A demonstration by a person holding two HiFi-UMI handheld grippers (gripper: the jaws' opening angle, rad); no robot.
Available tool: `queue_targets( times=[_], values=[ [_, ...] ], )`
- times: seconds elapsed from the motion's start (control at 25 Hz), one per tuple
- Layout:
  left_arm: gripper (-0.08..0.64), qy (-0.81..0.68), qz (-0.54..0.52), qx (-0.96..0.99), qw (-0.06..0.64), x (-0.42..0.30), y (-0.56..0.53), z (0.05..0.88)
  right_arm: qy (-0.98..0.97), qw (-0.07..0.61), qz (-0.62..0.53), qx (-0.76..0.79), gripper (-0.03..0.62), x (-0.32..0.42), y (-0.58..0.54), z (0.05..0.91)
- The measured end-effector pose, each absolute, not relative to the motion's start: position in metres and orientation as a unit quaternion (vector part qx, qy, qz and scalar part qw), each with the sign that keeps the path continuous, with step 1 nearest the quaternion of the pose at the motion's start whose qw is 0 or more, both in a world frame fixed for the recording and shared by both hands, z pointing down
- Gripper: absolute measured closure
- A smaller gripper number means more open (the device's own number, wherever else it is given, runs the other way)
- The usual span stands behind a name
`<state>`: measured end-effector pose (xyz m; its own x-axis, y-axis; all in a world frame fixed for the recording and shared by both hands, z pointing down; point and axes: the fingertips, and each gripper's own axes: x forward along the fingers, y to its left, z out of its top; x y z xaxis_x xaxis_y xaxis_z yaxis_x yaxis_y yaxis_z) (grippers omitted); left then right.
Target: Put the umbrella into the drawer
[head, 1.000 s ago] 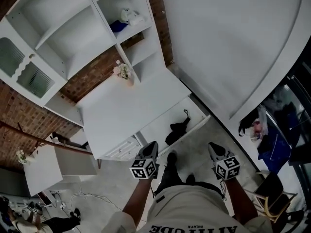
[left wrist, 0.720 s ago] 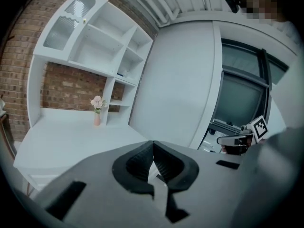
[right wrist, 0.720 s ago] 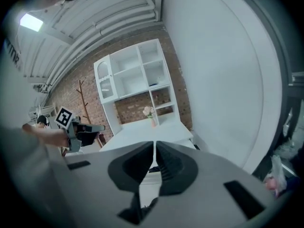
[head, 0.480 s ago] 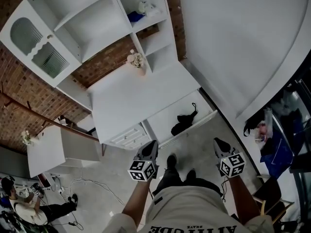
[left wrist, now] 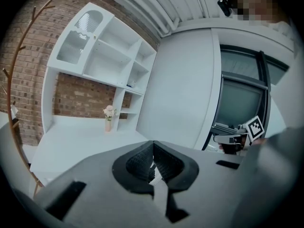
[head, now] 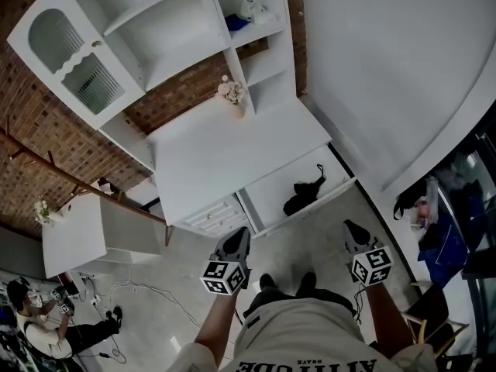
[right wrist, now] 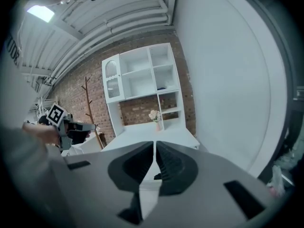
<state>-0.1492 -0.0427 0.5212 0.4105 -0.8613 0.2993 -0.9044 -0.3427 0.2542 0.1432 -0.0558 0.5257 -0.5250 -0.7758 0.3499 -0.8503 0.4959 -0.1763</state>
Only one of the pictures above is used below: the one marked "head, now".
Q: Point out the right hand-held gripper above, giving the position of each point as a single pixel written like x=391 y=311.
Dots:
x=372 y=266

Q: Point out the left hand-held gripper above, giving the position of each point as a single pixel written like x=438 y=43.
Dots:
x=224 y=277

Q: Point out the white drawer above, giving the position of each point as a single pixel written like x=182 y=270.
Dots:
x=271 y=192

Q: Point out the black object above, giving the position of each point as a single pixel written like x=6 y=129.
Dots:
x=300 y=198

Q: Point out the person's left forearm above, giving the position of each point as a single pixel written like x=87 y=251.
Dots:
x=217 y=324

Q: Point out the person's right forearm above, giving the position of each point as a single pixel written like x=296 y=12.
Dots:
x=387 y=320

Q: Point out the person's left black shoe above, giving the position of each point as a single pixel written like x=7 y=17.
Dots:
x=267 y=281

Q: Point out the person's black shoe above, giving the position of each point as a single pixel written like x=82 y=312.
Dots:
x=267 y=281
x=306 y=283

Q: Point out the black bag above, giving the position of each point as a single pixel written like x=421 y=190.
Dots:
x=403 y=205

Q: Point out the person's right black shoe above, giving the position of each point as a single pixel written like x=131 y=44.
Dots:
x=306 y=283

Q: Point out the clear plastic bag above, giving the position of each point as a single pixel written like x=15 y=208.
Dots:
x=426 y=204

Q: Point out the person's black trousers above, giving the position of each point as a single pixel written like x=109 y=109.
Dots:
x=302 y=300

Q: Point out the blue striped bag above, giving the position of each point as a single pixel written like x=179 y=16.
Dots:
x=445 y=254

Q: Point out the wooden framed chair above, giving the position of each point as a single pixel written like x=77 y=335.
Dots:
x=430 y=316

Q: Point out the white printed t-shirt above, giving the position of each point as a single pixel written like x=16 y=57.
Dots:
x=302 y=335

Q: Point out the white power strip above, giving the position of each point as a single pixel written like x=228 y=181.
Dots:
x=95 y=300

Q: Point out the pink vase with flowers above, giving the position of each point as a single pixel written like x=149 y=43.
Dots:
x=232 y=91

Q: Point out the white side table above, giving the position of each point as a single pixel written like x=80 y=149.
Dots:
x=77 y=238

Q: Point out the wooden coat rack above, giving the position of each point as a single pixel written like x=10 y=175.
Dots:
x=77 y=176

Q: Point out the white vase with flowers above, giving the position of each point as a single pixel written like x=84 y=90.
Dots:
x=44 y=209

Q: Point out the white shelf cabinet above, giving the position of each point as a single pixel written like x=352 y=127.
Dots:
x=174 y=33

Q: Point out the blue cloth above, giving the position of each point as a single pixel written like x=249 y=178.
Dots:
x=236 y=22

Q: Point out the small white object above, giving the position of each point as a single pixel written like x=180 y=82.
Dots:
x=259 y=12

